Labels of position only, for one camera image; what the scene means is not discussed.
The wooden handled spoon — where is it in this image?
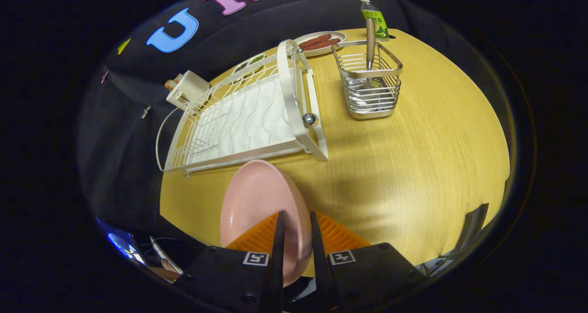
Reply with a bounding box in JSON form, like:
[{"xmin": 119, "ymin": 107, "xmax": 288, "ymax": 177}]
[{"xmin": 354, "ymin": 18, "xmax": 384, "ymax": 100}]

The black backdrop cloth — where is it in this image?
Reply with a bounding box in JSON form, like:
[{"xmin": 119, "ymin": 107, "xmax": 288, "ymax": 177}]
[{"xmin": 78, "ymin": 0, "xmax": 414, "ymax": 240}]

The white round plate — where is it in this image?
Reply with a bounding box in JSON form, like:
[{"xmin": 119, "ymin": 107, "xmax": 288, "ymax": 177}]
[{"xmin": 293, "ymin": 31, "xmax": 347, "ymax": 57}]

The white sectioned condiment dish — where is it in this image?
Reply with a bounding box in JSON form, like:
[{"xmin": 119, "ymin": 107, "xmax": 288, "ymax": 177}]
[{"xmin": 232, "ymin": 52, "xmax": 267, "ymax": 74}]

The metal wire basket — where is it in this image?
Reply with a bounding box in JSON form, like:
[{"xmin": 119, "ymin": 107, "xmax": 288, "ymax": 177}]
[{"xmin": 331, "ymin": 40, "xmax": 404, "ymax": 120}]

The red sausage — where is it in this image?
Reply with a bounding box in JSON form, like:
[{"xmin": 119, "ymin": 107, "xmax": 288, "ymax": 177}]
[
  {"xmin": 303, "ymin": 38, "xmax": 342, "ymax": 52},
  {"xmin": 299, "ymin": 34, "xmax": 333, "ymax": 48}
]

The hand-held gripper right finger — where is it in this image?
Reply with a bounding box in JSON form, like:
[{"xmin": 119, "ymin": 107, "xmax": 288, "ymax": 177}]
[{"xmin": 309, "ymin": 211, "xmax": 427, "ymax": 313}]

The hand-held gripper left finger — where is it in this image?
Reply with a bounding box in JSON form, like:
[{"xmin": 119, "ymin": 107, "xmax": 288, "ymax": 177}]
[{"xmin": 175, "ymin": 211, "xmax": 286, "ymax": 313}]

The white dish rack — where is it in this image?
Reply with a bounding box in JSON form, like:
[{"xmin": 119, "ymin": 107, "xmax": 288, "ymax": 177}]
[{"xmin": 163, "ymin": 39, "xmax": 329, "ymax": 176}]

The white toaster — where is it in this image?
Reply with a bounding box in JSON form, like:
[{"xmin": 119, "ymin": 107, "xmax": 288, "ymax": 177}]
[{"xmin": 165, "ymin": 70, "xmax": 211, "ymax": 111}]

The white toaster cable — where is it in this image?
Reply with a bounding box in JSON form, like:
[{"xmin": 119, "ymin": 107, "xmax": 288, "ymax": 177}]
[{"xmin": 155, "ymin": 107, "xmax": 182, "ymax": 172}]

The green tea bottle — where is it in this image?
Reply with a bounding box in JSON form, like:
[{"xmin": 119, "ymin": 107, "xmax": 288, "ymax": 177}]
[{"xmin": 359, "ymin": 0, "xmax": 390, "ymax": 42}]

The pink plate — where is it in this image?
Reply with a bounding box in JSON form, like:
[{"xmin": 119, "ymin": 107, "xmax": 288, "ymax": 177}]
[{"xmin": 220, "ymin": 159, "xmax": 314, "ymax": 288}]

